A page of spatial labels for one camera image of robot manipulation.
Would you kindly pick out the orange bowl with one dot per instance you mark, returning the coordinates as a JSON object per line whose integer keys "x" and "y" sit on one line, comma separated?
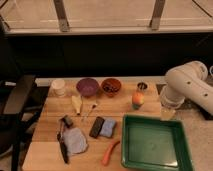
{"x": 113, "y": 82}

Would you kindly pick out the black knife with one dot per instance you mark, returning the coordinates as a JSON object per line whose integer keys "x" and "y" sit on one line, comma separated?
{"x": 62, "y": 144}

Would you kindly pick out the small metal cup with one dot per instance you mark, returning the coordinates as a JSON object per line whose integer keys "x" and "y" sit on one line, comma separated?
{"x": 142, "y": 86}

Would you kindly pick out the orange carrot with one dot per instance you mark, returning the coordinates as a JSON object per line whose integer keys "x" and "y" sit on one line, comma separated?
{"x": 106, "y": 157}

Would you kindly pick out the purple bowl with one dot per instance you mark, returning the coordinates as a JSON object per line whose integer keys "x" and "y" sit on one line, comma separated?
{"x": 87, "y": 87}

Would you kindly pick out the black rectangular block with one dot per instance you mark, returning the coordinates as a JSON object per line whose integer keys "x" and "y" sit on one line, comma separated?
{"x": 96, "y": 127}

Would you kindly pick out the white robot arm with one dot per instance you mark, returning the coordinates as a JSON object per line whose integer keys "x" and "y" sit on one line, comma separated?
{"x": 188, "y": 81}

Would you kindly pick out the black chair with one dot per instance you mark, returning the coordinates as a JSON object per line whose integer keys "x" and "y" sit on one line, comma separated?
{"x": 12, "y": 107}

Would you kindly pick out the dark grapes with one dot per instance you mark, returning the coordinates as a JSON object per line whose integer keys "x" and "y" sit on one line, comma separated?
{"x": 109, "y": 88}

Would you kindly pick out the white cup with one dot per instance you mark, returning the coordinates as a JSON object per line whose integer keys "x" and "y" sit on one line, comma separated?
{"x": 58, "y": 86}

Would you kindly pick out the yellow banana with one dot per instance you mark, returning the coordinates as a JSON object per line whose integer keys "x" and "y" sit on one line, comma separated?
{"x": 77, "y": 103}

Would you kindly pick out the small wooden spoon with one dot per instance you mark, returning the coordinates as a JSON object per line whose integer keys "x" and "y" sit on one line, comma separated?
{"x": 87, "y": 114}

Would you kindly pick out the green tray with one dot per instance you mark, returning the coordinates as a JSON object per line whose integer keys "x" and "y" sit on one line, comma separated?
{"x": 150, "y": 144}

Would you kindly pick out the grey cloth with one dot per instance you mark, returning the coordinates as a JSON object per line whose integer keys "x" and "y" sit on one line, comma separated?
{"x": 75, "y": 141}

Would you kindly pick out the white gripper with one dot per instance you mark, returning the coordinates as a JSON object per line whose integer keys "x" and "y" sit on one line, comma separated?
{"x": 170, "y": 99}

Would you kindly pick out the black brush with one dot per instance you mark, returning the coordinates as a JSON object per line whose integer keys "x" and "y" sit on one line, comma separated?
{"x": 67, "y": 121}

